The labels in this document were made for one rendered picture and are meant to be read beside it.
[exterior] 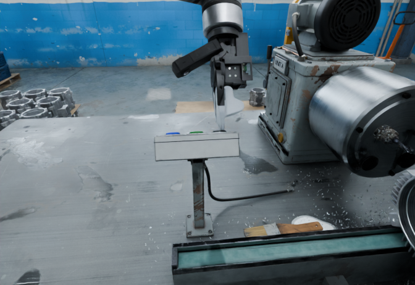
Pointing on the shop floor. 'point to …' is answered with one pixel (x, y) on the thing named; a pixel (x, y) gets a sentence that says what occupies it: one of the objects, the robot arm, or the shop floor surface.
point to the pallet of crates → (7, 74)
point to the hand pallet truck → (396, 35)
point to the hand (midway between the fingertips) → (218, 124)
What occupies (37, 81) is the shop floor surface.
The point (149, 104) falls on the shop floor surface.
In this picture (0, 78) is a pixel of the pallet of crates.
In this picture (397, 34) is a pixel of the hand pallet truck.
